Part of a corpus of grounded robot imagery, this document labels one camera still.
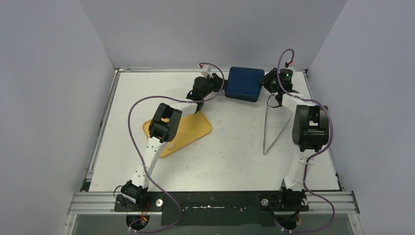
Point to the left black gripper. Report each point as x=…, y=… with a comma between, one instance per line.
x=217, y=82

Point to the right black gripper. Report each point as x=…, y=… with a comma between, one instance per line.
x=267, y=79

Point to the dark blue box lid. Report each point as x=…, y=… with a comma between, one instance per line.
x=243, y=84

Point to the metal serving tongs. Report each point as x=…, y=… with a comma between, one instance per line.
x=275, y=121

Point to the yellow plastic tray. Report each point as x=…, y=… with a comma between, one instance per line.
x=191, y=128

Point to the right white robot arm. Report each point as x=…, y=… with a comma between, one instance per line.
x=310, y=127

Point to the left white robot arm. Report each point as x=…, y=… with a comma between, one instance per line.
x=163, y=129

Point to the white swirl chocolate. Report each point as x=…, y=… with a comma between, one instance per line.
x=170, y=147

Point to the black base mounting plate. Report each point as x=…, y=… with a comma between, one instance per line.
x=217, y=208

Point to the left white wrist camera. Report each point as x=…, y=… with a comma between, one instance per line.
x=205, y=70

